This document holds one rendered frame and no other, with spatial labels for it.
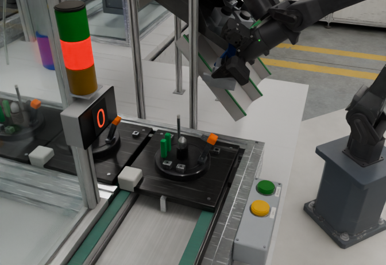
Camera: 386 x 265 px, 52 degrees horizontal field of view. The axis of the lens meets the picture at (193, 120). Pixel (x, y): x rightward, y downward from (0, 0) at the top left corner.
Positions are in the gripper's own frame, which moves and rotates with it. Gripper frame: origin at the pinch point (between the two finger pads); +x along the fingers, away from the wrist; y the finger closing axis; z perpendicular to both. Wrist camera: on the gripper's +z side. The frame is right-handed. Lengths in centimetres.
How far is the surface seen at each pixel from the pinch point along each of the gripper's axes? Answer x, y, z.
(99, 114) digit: 11.9, 28.4, 17.1
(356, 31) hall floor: 23, -347, -198
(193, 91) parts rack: 15.9, -6.4, -4.4
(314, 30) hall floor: 58, -342, -167
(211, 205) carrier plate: 12.0, 27.2, -15.4
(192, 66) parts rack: 11.6, -8.0, 1.2
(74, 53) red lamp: 4.8, 28.6, 28.2
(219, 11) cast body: -2.2, -13.6, 7.4
